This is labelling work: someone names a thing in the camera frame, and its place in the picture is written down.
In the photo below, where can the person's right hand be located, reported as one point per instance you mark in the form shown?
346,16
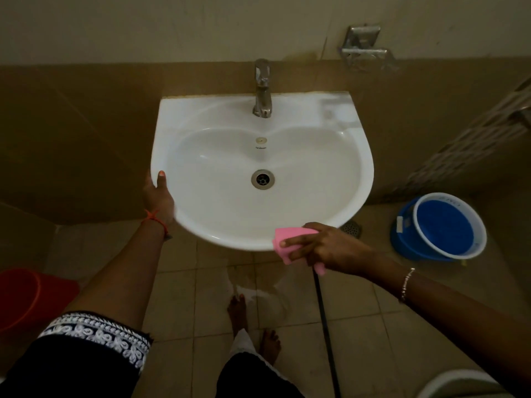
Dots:
336,250

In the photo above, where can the person's left hand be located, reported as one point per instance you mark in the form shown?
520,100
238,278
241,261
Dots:
159,205

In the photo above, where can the person's left thumb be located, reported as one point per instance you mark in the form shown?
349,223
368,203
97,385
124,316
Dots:
161,182

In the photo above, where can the person's right fingers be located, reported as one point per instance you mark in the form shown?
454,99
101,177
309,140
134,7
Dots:
300,240

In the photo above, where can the pink cleaning cloth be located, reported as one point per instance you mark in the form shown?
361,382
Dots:
290,234

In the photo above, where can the white ceramic wash basin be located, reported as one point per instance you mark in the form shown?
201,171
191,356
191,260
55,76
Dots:
315,190

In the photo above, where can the person's left forearm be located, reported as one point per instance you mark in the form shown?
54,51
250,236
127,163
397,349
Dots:
124,277

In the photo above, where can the person's right forearm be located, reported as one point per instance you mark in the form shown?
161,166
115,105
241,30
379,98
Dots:
456,319

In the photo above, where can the red thread wristband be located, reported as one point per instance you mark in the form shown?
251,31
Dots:
155,219

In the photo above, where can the metal floor drain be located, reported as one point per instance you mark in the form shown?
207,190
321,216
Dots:
351,229

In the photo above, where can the metal basin drain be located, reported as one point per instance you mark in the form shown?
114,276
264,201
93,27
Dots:
262,179

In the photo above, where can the person's left foot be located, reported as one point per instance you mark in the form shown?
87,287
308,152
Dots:
237,315

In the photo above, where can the person's foot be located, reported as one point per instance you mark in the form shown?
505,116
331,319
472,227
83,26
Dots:
237,315
270,347

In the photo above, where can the blue plastic bucket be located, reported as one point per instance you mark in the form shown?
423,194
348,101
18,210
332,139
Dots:
404,244

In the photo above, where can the person's right foot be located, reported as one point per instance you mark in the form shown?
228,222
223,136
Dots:
270,347

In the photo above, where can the chrome basin faucet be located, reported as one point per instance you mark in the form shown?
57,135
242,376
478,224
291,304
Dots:
262,99

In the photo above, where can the white-rimmed blue tub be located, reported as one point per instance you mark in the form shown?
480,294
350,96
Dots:
444,226

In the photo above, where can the black garment with white trousers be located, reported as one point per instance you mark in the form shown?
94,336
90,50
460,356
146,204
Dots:
253,377

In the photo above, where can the red plastic bucket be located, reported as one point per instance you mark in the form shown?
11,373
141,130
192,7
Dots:
33,296

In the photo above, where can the black sleeve with white embroidery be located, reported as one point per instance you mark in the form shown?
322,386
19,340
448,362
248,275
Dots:
79,360

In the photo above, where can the white ceramic toilet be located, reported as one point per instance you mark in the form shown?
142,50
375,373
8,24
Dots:
456,385

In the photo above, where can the metal wall soap holder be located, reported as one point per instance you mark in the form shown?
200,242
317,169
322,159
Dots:
361,47

